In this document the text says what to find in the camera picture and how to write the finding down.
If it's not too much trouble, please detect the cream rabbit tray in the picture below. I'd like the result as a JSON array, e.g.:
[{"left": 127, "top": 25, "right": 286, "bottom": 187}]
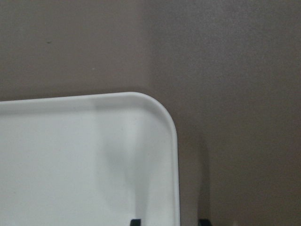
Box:
[{"left": 0, "top": 92, "right": 180, "bottom": 226}]

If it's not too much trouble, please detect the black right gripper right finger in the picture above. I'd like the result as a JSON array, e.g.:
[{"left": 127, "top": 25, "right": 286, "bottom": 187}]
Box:
[{"left": 198, "top": 219, "right": 212, "bottom": 226}]

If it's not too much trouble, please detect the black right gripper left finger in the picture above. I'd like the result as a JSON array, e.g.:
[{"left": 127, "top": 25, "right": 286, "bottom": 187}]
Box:
[{"left": 130, "top": 219, "right": 141, "bottom": 226}]

